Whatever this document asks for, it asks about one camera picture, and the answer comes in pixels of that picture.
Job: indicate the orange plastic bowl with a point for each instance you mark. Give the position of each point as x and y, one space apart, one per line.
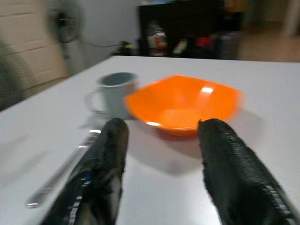
182 103

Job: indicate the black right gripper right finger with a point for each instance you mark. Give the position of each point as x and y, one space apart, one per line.
234 168

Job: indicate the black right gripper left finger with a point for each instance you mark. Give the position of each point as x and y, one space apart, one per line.
103 164

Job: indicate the silver metal cutlery piece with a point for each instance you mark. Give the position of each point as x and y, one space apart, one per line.
61 171

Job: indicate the black shelf unit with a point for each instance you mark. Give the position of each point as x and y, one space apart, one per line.
182 28

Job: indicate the grey round fan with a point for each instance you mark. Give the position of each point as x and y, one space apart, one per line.
11 77

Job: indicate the grey ribbed bin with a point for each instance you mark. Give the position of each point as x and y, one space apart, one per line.
227 45

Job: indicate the white standing fan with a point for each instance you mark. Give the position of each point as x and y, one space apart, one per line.
66 28

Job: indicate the grey ceramic mug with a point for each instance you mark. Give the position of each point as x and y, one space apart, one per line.
117 93

